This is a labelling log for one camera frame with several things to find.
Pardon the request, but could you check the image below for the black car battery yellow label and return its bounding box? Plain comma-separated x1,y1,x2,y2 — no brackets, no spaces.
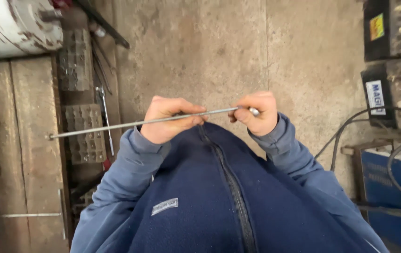
363,0,401,62

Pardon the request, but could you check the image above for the white rusty metal tank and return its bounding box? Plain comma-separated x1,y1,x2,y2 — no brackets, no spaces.
0,0,63,60

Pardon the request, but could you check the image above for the black metal bar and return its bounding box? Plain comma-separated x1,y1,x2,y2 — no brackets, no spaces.
75,0,131,50

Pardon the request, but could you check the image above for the person's right hand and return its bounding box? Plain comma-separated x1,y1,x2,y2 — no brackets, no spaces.
228,91,278,137

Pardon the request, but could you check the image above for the bundle of thin dark rods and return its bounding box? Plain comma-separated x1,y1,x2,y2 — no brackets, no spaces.
90,33,117,95

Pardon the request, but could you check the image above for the long thin metal rod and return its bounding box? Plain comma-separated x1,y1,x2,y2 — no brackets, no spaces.
48,106,260,140

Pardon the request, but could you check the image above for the wooden workbench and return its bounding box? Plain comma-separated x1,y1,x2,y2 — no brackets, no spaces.
0,56,71,253

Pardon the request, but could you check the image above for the person's left hand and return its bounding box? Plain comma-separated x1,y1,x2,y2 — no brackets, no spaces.
140,95,209,145

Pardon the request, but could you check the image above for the blue welding machine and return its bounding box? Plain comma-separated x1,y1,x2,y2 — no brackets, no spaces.
353,142,401,253

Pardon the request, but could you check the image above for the black car battery white label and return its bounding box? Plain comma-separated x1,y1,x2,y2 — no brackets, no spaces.
361,58,401,129

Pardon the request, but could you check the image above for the dark blue fleece vest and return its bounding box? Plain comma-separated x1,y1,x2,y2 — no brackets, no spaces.
127,122,373,253

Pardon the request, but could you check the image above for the chrome ratchet wrench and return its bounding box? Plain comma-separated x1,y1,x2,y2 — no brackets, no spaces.
95,86,115,157

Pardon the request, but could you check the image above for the grey socket tray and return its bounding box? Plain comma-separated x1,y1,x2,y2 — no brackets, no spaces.
59,28,93,92
62,104,107,165

